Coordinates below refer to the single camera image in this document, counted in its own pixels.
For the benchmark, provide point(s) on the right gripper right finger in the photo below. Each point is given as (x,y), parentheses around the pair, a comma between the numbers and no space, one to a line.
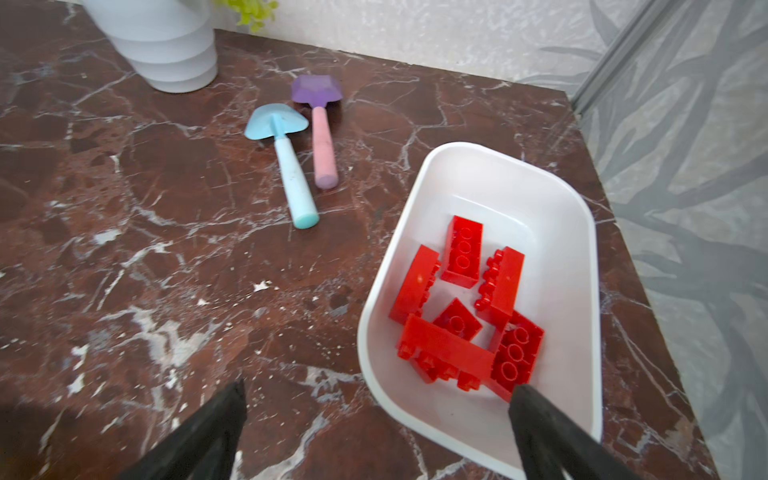
(552,446)

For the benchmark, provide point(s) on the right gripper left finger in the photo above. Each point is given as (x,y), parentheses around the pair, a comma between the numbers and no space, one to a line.
(204,446)

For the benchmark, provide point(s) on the red lego bottom brick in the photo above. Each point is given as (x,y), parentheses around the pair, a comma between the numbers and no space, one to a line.
(439,352)

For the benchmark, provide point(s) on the red lego cluster brick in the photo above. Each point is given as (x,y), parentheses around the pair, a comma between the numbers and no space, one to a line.
(415,289)

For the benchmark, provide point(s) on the right white tray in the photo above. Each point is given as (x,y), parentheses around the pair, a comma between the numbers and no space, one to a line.
(530,210)

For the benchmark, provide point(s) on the teal toy shovel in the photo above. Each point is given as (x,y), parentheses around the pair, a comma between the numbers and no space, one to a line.
(277,121)

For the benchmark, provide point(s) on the purple pink toy shovel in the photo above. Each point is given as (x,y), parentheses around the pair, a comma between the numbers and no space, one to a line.
(318,91)

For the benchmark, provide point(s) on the potted flower plant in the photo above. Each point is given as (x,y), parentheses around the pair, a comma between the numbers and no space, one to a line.
(170,44)

